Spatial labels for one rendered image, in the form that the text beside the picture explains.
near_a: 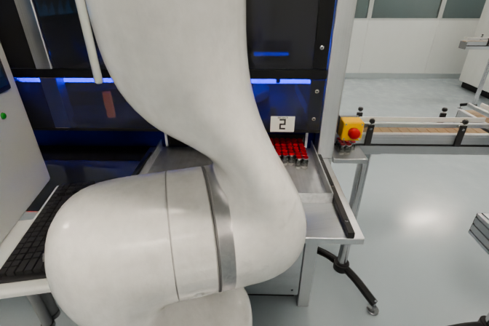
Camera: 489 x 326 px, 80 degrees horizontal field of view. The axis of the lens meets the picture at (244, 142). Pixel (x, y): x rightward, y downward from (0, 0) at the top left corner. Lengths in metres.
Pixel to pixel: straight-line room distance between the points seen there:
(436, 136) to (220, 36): 1.26
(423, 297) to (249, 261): 1.76
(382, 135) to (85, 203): 1.15
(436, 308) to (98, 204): 1.85
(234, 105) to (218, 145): 0.03
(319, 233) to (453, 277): 1.44
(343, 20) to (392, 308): 1.43
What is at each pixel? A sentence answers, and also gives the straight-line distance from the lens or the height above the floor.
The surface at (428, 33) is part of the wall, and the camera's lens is 6.40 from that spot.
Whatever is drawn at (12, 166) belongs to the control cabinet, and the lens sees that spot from 1.13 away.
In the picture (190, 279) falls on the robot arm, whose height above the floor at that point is 1.23.
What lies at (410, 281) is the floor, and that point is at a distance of 2.02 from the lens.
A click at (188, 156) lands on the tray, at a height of 0.88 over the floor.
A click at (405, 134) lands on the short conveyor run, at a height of 0.93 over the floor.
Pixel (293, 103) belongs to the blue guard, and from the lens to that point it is 1.01.
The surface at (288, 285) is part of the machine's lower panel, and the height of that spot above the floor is 0.16.
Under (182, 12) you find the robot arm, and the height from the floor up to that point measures 1.42.
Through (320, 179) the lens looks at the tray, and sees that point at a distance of 1.00.
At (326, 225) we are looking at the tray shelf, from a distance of 0.83.
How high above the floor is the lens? 1.43
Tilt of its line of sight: 27 degrees down
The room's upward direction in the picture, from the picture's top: straight up
